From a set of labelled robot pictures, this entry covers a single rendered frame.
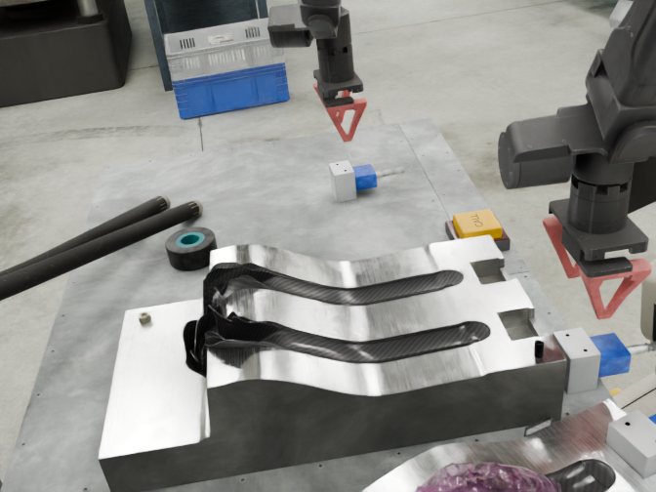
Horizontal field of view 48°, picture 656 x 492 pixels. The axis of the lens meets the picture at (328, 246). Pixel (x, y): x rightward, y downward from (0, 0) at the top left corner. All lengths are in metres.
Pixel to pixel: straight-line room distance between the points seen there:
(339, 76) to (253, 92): 2.81
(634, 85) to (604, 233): 0.19
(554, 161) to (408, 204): 0.58
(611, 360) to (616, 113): 0.34
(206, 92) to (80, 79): 1.00
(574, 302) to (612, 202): 1.63
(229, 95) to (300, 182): 2.64
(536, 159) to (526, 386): 0.25
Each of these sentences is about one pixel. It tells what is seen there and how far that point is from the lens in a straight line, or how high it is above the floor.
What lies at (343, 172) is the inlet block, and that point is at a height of 0.85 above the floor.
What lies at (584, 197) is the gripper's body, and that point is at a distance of 0.77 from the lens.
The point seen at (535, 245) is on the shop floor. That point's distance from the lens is 2.64.
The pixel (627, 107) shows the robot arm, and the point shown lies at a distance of 0.66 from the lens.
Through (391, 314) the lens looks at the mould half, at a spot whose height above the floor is 0.88.
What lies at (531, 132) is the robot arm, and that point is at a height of 1.13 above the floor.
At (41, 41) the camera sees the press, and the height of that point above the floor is 0.35.
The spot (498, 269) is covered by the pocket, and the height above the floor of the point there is 0.87.
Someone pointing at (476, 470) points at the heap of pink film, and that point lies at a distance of 0.68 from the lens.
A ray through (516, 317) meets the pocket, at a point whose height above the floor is 0.88.
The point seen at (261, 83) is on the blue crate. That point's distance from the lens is 3.99.
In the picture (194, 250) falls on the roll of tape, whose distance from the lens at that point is 1.16.
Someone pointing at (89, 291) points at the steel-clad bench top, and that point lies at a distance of 1.20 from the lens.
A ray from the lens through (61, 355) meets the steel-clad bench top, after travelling 1.08.
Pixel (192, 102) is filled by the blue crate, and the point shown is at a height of 0.08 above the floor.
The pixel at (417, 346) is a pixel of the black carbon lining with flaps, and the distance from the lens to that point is 0.84.
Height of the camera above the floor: 1.42
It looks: 32 degrees down
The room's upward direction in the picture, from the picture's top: 7 degrees counter-clockwise
